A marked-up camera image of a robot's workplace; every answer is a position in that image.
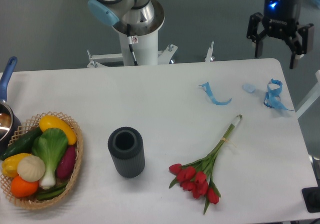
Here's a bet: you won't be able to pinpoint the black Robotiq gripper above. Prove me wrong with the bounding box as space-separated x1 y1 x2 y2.
246 0 315 69

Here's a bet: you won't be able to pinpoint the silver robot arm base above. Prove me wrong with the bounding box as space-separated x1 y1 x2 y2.
87 0 165 36

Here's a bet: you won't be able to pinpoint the small pale blue cap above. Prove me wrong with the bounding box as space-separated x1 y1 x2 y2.
242 83 256 93

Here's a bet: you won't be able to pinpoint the blue tangled ribbon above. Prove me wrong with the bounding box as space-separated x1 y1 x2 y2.
263 78 294 112

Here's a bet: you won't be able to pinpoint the blue curved plastic strip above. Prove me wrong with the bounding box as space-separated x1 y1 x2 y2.
199 82 232 106

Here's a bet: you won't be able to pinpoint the black device at table edge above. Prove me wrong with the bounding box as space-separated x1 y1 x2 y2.
301 187 320 213

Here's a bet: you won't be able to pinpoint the red tulip bouquet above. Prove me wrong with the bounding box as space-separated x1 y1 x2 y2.
168 114 243 214

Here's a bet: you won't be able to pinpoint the dark grey ribbed vase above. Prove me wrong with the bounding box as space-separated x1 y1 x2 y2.
107 127 145 178

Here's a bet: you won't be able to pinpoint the yellow squash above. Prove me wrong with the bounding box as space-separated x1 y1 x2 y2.
39 115 77 145

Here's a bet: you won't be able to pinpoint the purple sweet potato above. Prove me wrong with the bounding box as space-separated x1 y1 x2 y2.
56 146 76 179

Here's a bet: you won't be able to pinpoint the green bok choy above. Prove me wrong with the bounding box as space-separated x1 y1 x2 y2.
32 128 68 190

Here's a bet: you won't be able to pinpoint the woven wicker basket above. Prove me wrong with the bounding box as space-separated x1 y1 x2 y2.
0 112 84 210

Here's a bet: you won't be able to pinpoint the dark green cucumber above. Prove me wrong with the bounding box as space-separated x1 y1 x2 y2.
0 127 42 161

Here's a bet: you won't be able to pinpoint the green bean pods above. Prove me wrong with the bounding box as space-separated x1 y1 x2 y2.
35 182 68 201

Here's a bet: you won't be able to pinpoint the yellow bell pepper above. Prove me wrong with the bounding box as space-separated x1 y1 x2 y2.
1 153 31 178

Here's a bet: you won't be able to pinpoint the orange fruit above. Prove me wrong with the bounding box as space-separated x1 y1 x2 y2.
10 176 39 198

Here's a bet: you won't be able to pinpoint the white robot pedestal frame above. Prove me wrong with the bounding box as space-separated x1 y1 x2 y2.
86 29 216 69

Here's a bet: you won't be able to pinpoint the blue handled saucepan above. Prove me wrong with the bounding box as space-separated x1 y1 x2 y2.
0 56 21 155

